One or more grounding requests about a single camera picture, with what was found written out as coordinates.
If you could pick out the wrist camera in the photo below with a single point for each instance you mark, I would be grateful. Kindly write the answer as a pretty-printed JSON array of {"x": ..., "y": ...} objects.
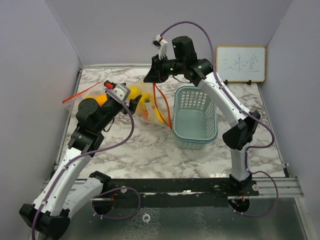
[
  {"x": 118, "y": 89},
  {"x": 161, "y": 44}
]

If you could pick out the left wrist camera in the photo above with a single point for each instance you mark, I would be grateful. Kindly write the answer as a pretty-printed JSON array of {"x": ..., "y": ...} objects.
[{"x": 118, "y": 89}]

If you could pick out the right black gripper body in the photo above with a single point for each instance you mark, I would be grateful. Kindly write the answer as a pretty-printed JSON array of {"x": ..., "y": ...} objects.
[{"x": 174, "y": 67}]

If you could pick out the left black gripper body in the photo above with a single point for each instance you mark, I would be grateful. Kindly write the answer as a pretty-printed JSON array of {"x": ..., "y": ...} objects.
[{"x": 110, "y": 111}]

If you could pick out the light blue plastic basket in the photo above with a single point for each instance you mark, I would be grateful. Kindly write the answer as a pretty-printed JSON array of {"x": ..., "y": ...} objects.
[{"x": 194, "y": 122}]

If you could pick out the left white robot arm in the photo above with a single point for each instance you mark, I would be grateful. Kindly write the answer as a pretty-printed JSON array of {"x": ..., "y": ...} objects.
[{"x": 51, "y": 212}]

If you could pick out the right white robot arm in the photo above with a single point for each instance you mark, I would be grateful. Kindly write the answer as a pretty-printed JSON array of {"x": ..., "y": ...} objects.
[{"x": 200, "y": 72}]

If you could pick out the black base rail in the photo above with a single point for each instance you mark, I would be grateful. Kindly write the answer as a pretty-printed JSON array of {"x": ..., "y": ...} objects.
[{"x": 184, "y": 192}]

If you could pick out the clear zip bag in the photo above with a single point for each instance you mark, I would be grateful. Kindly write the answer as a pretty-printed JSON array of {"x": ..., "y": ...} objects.
[
  {"x": 95, "y": 90},
  {"x": 159, "y": 101}
]

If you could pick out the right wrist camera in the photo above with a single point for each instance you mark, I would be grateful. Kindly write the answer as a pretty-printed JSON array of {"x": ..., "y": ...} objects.
[{"x": 161, "y": 44}]

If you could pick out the yellow pear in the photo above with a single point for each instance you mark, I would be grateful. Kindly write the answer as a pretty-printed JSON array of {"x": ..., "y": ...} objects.
[{"x": 146, "y": 98}]

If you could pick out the clear zip top bag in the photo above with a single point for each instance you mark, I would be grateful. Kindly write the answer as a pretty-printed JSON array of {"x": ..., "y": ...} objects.
[{"x": 95, "y": 90}]

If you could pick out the small yellow lemon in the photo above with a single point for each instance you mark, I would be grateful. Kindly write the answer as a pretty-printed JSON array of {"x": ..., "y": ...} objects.
[{"x": 159, "y": 115}]

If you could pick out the small whiteboard with writing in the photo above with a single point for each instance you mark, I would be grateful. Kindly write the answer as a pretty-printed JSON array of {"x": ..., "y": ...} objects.
[{"x": 241, "y": 64}]

